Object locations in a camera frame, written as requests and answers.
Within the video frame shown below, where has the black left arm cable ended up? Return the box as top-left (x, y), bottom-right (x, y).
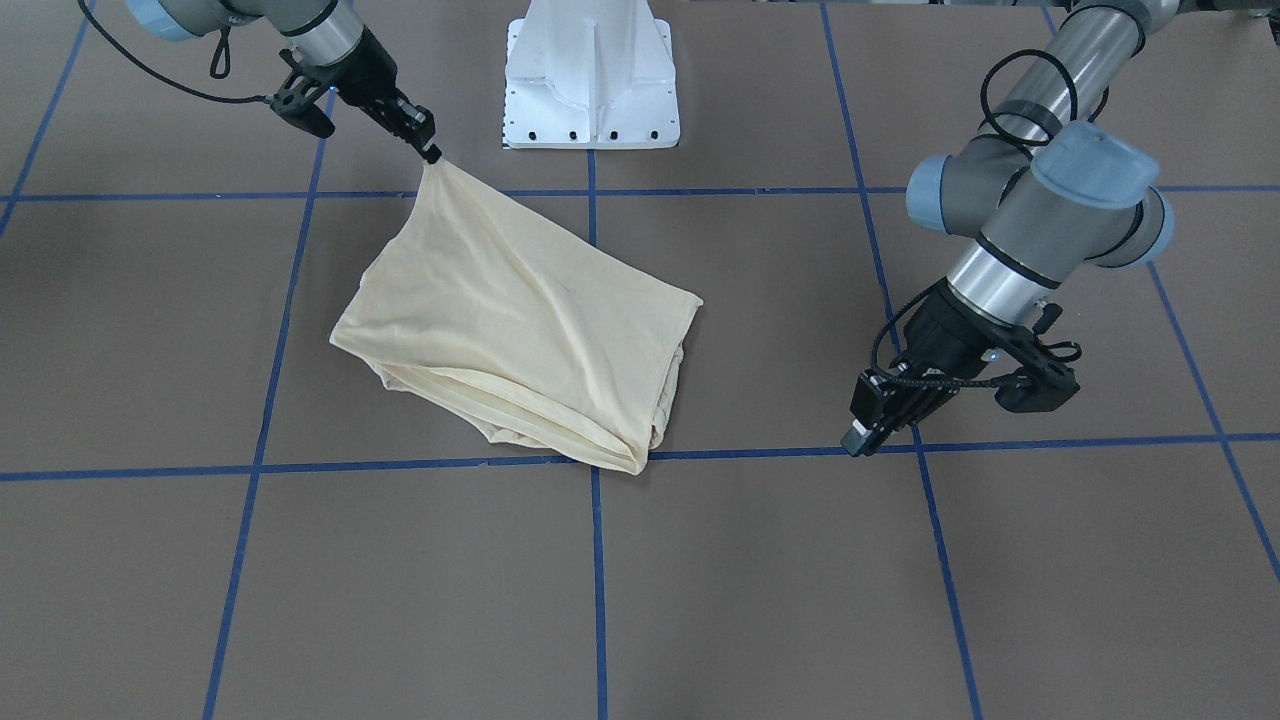
top-left (876, 47), bottom-right (1111, 391)

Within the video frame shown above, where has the silver grey blue left arm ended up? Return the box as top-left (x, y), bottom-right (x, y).
top-left (842, 1), bottom-right (1183, 457)

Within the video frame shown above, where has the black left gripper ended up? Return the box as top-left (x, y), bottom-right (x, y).
top-left (841, 281), bottom-right (1009, 457)

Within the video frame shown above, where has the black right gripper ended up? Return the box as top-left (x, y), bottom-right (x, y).
top-left (325, 29), bottom-right (443, 165)

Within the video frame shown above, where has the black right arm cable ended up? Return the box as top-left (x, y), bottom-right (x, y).
top-left (78, 0), bottom-right (291, 106)

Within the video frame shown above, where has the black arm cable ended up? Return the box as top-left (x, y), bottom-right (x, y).
top-left (876, 47), bottom-right (1111, 391)
top-left (78, 0), bottom-right (291, 106)

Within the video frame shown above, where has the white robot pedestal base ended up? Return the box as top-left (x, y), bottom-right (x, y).
top-left (502, 1), bottom-right (682, 151)

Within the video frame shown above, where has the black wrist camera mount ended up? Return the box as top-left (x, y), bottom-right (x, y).
top-left (988, 301), bottom-right (1083, 413)
top-left (268, 49), bottom-right (335, 138)

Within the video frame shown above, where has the silver grey blue right arm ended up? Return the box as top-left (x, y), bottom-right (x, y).
top-left (127, 1), bottom-right (442, 164)

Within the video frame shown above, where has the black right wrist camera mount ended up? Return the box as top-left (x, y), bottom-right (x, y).
top-left (268, 49), bottom-right (335, 138)

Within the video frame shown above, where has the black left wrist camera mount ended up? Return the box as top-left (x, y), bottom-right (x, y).
top-left (988, 301), bottom-right (1083, 413)

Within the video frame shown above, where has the beige long-sleeve printed shirt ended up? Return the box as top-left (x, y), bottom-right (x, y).
top-left (329, 160), bottom-right (703, 477)

